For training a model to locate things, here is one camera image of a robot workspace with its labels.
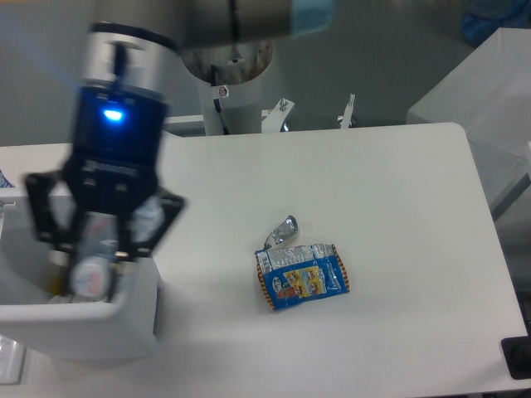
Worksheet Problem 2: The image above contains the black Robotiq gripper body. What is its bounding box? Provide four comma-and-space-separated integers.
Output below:
62, 86, 167, 215

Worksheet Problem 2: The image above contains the crushed clear plastic bottle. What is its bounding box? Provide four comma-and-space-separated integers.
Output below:
68, 197, 165, 298

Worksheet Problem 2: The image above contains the small silver foil wrapper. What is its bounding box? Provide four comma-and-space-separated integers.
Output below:
263, 215, 300, 250

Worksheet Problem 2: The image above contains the blue snack wrapper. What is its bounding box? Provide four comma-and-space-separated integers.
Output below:
255, 244, 350, 311

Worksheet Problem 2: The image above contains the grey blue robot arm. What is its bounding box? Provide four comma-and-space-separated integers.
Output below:
25, 1, 334, 261

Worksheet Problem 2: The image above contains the white trash can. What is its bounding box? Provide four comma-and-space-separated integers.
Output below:
1, 188, 162, 360

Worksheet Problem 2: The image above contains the blue white packet at left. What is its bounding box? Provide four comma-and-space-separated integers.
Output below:
0, 171, 14, 188

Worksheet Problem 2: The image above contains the white covered side table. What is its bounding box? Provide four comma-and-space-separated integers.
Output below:
407, 28, 530, 205

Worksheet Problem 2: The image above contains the blue bag in background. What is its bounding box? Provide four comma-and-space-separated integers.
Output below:
460, 0, 530, 47

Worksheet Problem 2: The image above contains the black device at table edge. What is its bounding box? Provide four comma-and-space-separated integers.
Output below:
501, 336, 530, 380

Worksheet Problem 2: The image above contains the black cable on pedestal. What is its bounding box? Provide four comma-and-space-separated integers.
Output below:
209, 65, 230, 136

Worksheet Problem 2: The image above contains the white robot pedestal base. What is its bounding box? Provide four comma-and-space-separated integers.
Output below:
164, 40, 295, 137

